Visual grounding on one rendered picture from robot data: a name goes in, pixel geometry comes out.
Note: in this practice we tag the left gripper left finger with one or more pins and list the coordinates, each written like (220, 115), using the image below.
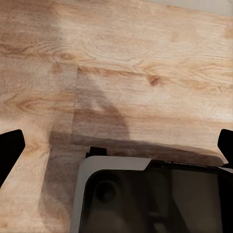
(11, 146)

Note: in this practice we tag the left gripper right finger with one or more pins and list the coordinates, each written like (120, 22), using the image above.
(225, 144)

